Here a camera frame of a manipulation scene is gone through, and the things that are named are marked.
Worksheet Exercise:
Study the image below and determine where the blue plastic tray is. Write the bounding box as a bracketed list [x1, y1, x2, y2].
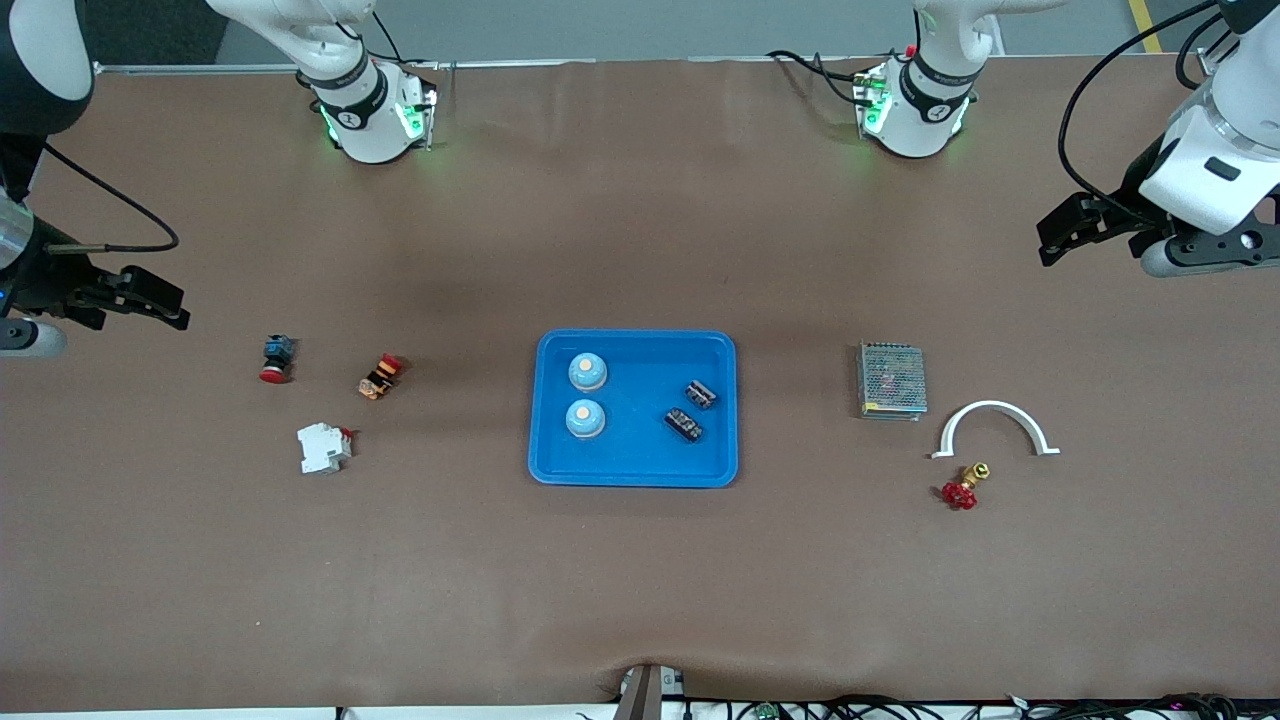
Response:
[527, 329, 740, 490]

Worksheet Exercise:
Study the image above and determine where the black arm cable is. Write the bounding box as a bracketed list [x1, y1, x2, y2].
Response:
[1058, 0, 1241, 206]
[42, 143, 181, 254]

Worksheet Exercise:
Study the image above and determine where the red push button blue body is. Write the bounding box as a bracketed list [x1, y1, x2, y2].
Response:
[258, 335, 298, 385]

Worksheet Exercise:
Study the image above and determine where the black right base cable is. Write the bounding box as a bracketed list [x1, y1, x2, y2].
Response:
[372, 8, 441, 71]

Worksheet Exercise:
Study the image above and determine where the metal mesh power supply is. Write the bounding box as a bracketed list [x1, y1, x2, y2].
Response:
[856, 341, 929, 422]

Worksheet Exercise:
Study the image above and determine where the black left base cable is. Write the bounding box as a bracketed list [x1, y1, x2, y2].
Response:
[767, 48, 871, 106]

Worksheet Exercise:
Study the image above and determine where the white curved pipe clamp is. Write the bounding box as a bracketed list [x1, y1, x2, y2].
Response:
[930, 400, 1061, 461]

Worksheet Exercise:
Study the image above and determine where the black cable bundle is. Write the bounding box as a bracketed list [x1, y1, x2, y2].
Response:
[575, 693, 1280, 720]

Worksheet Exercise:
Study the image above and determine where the black base cable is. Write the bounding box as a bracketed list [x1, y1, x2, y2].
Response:
[767, 48, 871, 106]
[372, 8, 441, 71]

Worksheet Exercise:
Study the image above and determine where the red yellow emergency switch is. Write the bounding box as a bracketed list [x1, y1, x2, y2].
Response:
[357, 353, 407, 402]

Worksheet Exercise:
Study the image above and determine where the grey camera stand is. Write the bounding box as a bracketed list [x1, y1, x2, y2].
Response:
[612, 662, 687, 720]

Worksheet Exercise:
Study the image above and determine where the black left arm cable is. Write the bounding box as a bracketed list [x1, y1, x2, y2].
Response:
[1058, 0, 1241, 206]

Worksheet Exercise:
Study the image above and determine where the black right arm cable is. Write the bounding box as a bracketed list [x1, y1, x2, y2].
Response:
[42, 143, 181, 254]

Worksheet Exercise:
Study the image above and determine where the brass valve red handwheel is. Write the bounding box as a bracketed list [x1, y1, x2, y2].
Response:
[940, 462, 992, 512]

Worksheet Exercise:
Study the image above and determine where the white circuit breaker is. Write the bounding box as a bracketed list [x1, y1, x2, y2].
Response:
[296, 422, 355, 476]

